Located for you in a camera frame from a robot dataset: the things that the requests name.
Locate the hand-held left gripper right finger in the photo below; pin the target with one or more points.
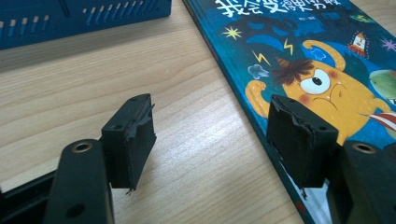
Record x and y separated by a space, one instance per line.
292 149

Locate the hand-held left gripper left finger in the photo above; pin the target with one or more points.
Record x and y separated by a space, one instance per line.
130 146

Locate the blue picture book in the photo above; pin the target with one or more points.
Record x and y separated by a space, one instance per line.
311 46

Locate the blue file rack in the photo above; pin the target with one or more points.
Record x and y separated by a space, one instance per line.
77 21

